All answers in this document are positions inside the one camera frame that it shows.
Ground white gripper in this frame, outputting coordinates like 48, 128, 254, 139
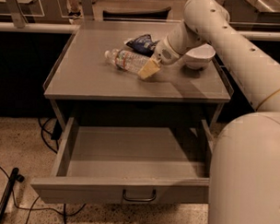
137, 36, 183, 80

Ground clear plastic water bottle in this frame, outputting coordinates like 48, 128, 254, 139
104, 49, 149, 75

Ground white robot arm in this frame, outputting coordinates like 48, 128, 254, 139
154, 0, 280, 224

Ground open grey top drawer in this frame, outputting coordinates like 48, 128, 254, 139
31, 117, 213, 205

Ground blue crumpled chip bag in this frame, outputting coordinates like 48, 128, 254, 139
124, 34, 158, 56

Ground grey metal cabinet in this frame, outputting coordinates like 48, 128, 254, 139
45, 21, 231, 128

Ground white ceramic bowl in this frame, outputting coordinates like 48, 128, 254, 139
182, 44, 216, 70

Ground black chair back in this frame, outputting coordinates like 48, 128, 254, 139
103, 6, 171, 22

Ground black stand leg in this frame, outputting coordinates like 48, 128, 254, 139
0, 168, 24, 224

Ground black floor cables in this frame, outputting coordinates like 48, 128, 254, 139
0, 114, 90, 224

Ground metal drawer handle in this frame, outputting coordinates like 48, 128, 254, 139
122, 189, 157, 203

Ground white horizontal rail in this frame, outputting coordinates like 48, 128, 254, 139
0, 22, 280, 41

